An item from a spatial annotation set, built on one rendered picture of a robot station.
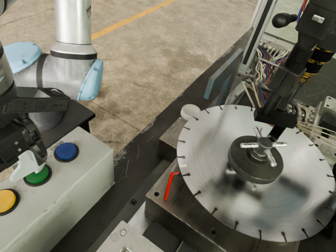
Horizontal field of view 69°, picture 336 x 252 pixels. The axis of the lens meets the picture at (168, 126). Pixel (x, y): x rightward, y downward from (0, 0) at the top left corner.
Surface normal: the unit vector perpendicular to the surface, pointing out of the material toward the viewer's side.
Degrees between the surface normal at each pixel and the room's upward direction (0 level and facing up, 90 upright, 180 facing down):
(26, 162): 93
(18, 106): 87
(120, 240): 0
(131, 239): 0
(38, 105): 87
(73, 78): 63
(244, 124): 0
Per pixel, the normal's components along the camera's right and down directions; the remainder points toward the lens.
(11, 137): 0.83, 0.48
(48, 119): 0.77, 0.31
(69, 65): 0.14, 0.39
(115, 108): 0.13, -0.68
